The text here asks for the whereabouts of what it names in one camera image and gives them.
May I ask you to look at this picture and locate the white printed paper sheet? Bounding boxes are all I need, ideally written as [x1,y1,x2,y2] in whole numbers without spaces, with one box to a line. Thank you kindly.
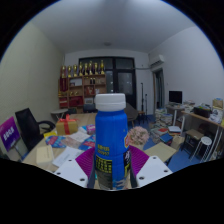
[52,145,84,168]

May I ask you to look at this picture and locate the pink flowers in white pot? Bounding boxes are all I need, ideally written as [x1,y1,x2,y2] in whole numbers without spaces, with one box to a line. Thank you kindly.
[127,125,150,151]

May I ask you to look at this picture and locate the blue and red booklet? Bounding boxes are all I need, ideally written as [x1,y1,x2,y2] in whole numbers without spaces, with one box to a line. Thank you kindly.
[78,134,97,152]

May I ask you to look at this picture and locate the dark glass door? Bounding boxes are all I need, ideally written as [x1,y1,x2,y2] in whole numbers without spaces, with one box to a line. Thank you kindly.
[78,56,137,109]

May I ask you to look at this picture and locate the black computer monitor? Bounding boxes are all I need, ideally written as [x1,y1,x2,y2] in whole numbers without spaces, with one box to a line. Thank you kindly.
[168,90,184,105]

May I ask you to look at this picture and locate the cluttered wooden side desk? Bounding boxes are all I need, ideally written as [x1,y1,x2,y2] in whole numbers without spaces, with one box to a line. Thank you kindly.
[164,98,224,161]

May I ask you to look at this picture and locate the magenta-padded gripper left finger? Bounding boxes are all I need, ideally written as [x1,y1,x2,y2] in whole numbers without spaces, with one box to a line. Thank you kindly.
[53,146,98,190]

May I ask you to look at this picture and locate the purple sign board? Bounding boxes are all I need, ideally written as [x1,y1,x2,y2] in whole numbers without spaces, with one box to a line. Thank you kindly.
[0,116,22,153]

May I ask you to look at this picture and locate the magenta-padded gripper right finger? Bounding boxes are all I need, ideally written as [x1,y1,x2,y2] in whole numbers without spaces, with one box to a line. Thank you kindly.
[128,144,174,189]

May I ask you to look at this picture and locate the black office chair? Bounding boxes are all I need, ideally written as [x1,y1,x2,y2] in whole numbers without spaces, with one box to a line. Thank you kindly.
[14,107,56,153]

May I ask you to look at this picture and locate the small round grey table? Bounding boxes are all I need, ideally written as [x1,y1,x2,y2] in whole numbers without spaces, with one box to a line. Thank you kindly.
[50,108,69,121]

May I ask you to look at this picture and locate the wooden shelf unit with trophies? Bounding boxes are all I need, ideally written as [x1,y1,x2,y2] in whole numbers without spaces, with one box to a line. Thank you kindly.
[58,59,108,113]

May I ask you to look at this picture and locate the blue patterned booklet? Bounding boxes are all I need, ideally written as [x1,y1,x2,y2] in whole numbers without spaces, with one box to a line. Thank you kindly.
[44,134,68,149]

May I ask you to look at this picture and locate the pink packet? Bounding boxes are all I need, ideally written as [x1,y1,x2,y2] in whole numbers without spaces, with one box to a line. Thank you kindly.
[86,124,97,135]

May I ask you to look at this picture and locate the yellow gift box red ribbon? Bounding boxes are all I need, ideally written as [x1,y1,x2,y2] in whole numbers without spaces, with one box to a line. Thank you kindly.
[55,114,79,136]

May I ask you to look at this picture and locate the small beige envelope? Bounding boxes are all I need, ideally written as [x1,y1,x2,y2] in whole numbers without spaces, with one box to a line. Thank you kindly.
[35,144,55,165]

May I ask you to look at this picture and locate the small wooden side table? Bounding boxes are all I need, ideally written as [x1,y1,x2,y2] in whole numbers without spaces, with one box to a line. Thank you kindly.
[143,142,178,163]

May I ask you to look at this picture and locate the piles of books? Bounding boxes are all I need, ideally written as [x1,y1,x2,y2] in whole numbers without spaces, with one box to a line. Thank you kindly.
[149,108,183,144]

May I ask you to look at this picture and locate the dark grey armchair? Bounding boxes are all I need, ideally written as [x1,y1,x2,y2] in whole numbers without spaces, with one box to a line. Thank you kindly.
[124,102,139,124]

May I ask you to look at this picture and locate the white wall air conditioner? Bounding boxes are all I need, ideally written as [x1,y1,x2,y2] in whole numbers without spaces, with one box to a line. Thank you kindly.
[148,54,166,68]

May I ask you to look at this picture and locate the blue drink bottle white cap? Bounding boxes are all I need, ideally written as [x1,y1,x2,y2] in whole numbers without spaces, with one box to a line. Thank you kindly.
[94,93,132,191]

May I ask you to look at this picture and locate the white round stool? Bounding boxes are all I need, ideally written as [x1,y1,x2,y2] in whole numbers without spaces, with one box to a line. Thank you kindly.
[198,135,214,161]

